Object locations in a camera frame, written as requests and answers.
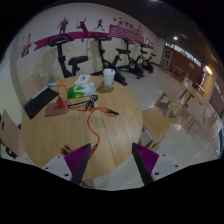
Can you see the white box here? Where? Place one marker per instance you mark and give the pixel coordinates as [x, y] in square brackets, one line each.
[82, 79]

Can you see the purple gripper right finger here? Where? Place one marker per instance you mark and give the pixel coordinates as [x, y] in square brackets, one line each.
[145, 160]

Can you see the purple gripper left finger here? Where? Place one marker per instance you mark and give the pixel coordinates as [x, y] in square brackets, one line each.
[77, 162]

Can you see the orange blue marker pen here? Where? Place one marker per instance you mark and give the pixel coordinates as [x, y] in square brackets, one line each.
[53, 84]

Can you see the round wooden table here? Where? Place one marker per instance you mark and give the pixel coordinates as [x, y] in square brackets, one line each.
[43, 137]

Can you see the wooden dining table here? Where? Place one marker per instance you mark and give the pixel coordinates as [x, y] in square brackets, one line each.
[192, 99]

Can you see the brown round coaster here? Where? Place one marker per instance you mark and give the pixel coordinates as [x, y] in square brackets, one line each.
[104, 89]

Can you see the black laptop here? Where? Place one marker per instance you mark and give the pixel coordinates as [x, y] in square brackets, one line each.
[39, 101]

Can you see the brown power strip block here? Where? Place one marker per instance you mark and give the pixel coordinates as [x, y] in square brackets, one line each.
[52, 109]

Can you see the white paper cup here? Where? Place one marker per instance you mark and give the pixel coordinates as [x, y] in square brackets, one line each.
[108, 75]

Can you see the red charger plug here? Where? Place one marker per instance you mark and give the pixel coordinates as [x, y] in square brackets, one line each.
[60, 102]

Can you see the green wet wipes pack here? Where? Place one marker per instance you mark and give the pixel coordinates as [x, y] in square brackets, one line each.
[82, 90]

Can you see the wooden chair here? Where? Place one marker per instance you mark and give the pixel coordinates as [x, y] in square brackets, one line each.
[202, 121]
[32, 85]
[10, 134]
[157, 119]

